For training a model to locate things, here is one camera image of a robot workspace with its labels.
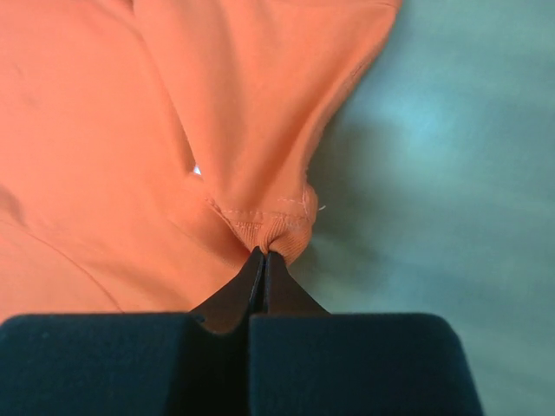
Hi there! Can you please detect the orange t shirt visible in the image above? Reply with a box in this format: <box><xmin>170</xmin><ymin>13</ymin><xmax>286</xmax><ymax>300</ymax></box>
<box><xmin>1</xmin><ymin>1</ymin><xmax>401</xmax><ymax>319</ymax></box>

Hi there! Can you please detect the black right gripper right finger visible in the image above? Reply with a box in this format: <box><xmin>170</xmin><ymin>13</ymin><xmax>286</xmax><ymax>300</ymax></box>
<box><xmin>248</xmin><ymin>253</ymin><xmax>483</xmax><ymax>415</ymax></box>

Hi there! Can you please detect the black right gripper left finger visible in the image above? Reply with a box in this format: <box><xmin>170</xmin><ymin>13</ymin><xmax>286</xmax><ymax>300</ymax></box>
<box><xmin>1</xmin><ymin>250</ymin><xmax>264</xmax><ymax>415</ymax></box>

